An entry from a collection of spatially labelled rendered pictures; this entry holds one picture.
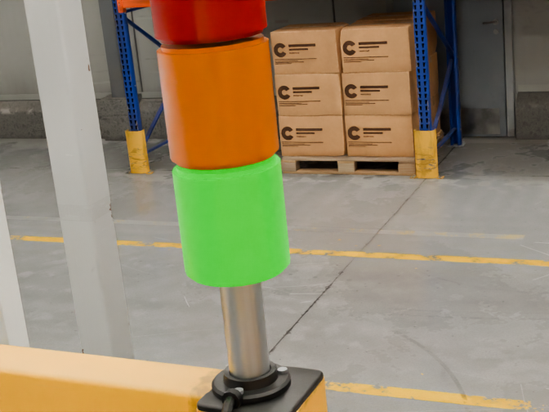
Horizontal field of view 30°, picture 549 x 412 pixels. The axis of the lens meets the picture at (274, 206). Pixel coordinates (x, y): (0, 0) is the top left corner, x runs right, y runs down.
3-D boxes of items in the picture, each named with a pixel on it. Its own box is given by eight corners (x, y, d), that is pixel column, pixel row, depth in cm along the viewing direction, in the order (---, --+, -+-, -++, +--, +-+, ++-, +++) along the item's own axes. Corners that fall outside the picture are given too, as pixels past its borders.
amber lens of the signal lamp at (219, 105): (150, 170, 46) (134, 51, 44) (203, 141, 50) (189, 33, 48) (251, 172, 44) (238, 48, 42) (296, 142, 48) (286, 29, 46)
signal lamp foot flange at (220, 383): (198, 398, 49) (195, 382, 49) (233, 363, 53) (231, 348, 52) (271, 408, 48) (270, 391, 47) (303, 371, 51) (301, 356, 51)
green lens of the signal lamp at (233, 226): (166, 284, 47) (151, 174, 46) (215, 248, 52) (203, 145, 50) (264, 292, 45) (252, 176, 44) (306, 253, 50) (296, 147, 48)
